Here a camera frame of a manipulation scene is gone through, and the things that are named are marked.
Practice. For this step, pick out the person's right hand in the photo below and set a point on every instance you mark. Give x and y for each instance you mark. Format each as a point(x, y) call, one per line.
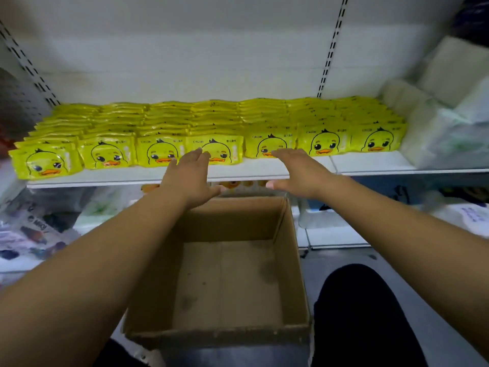
point(305, 176)

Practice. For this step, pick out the person's left hand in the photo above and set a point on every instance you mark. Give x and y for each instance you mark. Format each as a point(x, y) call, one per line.
point(191, 179)

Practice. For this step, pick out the brown cardboard box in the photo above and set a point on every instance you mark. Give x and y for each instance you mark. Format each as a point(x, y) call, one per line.
point(221, 279)

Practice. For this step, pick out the white metal shelf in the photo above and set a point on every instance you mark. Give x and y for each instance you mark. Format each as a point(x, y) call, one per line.
point(191, 49)

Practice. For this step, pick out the person's left forearm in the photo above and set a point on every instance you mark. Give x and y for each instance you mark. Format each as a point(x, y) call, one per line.
point(76, 294)

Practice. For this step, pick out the person's right forearm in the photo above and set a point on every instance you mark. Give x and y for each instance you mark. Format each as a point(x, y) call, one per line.
point(420, 248)

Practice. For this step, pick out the white duck tissue pack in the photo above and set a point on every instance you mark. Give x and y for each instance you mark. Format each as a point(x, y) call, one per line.
point(244, 187)

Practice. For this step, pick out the person's black trousers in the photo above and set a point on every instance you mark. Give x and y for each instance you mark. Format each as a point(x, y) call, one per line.
point(367, 317)

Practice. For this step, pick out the white pegboard shelf unit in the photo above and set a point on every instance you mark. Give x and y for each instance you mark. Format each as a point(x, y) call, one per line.
point(23, 95)

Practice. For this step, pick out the green white tissue pack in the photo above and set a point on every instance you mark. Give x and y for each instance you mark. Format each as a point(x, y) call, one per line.
point(99, 206)

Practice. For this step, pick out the blue white roll pack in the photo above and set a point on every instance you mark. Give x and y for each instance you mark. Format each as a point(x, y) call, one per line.
point(462, 214)

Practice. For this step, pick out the MIQI boxes with fruit print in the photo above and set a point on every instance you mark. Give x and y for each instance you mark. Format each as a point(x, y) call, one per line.
point(30, 225)

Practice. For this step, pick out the plain white tissue pack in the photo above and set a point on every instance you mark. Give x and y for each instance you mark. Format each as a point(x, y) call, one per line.
point(458, 68)

